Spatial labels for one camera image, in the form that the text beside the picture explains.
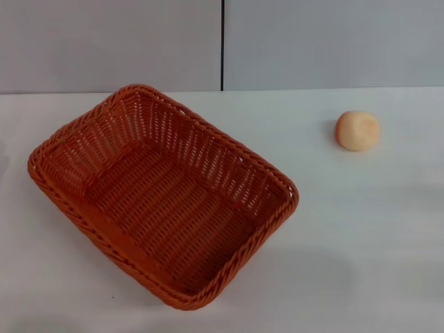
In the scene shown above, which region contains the orange woven plastic basket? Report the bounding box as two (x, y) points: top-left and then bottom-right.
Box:
(27, 83), (300, 311)

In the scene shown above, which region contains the round pale peach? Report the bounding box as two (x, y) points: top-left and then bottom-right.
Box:
(334, 110), (382, 153)

